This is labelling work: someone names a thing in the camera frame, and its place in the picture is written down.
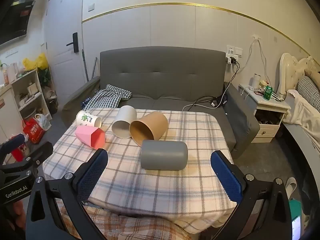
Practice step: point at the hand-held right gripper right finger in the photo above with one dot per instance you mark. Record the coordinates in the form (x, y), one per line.
(226, 173)

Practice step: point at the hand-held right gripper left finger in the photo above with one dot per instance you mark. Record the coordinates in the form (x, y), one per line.
(92, 171)

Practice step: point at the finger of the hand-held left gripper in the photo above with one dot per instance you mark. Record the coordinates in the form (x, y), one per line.
(41, 152)
(12, 140)

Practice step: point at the grey cup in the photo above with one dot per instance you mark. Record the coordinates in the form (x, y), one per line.
(163, 155)

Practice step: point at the red cartoon cup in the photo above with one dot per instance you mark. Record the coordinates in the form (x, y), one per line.
(20, 152)

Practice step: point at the pink hexagonal cup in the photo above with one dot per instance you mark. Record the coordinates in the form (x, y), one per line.
(87, 135)

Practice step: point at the white green-printed paper cup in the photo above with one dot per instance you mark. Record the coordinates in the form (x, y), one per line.
(86, 118)

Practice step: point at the cream white cup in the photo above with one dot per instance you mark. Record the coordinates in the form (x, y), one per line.
(125, 116)

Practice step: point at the brown paper cup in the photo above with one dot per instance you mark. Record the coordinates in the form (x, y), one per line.
(152, 126)

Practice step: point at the red bag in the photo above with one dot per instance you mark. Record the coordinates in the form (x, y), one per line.
(33, 131)

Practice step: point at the white plastic bag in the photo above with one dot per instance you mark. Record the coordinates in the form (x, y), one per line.
(43, 122)

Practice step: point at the white shelf unit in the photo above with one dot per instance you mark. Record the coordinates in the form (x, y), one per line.
(32, 90)

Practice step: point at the plaid tablecloth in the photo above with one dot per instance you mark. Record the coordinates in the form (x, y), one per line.
(150, 187)

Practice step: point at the white slipper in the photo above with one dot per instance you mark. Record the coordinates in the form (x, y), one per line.
(290, 186)

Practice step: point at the green checked cloth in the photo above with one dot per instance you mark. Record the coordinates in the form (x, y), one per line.
(106, 98)

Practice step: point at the white nightstand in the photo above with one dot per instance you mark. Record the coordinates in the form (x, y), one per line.
(268, 108)

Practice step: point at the white door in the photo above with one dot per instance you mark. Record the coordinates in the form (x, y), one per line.
(62, 75)

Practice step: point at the yellow plastic bag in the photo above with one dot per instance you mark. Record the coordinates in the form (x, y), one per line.
(37, 62)

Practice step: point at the smartphone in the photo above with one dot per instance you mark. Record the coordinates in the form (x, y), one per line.
(296, 228)

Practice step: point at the green can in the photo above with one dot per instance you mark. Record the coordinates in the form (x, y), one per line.
(268, 93)

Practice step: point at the cream bedding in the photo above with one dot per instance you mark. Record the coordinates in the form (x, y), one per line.
(301, 112)

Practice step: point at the grey sofa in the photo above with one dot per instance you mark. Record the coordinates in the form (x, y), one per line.
(162, 80)

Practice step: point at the black television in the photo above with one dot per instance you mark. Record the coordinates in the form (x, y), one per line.
(15, 22)

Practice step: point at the checked pillow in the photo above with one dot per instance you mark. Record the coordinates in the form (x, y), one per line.
(308, 88)

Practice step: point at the cream bed headboard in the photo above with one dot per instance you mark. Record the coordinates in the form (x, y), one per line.
(287, 67)

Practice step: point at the white wall socket with chargers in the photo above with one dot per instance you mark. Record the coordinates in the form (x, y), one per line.
(231, 52)

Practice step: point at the white light switch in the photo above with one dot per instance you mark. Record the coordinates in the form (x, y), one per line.
(91, 7)

